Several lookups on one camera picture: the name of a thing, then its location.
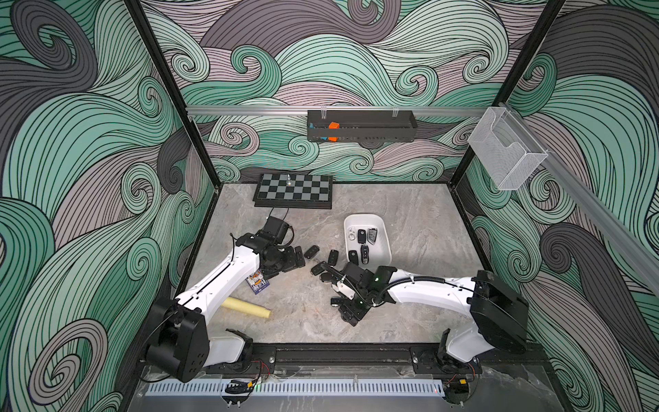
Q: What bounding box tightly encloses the black VW key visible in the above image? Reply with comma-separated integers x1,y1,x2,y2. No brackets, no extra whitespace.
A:
357,229,367,245

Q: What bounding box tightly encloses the black flip key upper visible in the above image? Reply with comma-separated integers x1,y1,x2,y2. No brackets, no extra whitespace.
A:
304,245,320,259

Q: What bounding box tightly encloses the yellow flashlight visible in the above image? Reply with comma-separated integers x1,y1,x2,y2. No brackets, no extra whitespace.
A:
221,297,271,319

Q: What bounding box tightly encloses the aluminium wall rail right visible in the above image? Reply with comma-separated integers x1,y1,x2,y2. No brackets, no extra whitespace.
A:
542,152,658,295

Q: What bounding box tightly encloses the blue playing card box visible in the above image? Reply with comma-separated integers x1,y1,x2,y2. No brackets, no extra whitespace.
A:
246,271,269,295

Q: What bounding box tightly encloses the black chessboard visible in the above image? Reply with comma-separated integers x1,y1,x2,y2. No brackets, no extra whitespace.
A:
253,173,333,209

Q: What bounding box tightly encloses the black flip key middle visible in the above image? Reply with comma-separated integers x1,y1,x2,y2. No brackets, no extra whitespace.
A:
311,261,329,276

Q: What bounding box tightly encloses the silver BMW key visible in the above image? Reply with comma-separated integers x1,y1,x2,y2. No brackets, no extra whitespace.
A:
367,228,378,245

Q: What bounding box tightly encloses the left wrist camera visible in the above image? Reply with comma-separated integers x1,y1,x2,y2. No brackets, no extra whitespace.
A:
262,216,290,245

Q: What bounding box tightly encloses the white perforated strip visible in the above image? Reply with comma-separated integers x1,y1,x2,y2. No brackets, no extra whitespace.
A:
146,378,444,398

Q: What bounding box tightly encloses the aluminium wall rail back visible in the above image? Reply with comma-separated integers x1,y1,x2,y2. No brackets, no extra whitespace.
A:
186,105,487,119

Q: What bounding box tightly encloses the black flip key with silver edge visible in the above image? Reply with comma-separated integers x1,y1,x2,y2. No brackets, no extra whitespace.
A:
328,249,339,266

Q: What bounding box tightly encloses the black wall tray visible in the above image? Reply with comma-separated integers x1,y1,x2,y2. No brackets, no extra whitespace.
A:
307,109,419,144

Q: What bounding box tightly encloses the orange block in tray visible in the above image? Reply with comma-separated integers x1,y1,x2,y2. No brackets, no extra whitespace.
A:
327,122,340,142

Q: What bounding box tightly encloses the clear acrylic wall holder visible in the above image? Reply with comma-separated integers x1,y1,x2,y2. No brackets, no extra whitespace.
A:
468,106,547,192

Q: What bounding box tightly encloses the white storage box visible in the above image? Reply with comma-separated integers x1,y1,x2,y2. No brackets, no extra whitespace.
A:
344,214,392,271

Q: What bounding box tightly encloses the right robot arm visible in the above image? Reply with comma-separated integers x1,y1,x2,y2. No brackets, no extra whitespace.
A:
312,262,529,364

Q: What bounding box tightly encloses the black chrome Porsche key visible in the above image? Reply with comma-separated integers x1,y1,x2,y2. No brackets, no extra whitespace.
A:
360,244,370,265

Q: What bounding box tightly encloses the aluminium wall rail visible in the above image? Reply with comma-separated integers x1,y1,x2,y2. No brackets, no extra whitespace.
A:
186,105,487,119
542,152,658,295

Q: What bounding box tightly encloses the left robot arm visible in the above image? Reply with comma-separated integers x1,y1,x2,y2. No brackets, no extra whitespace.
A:
143,233,304,383

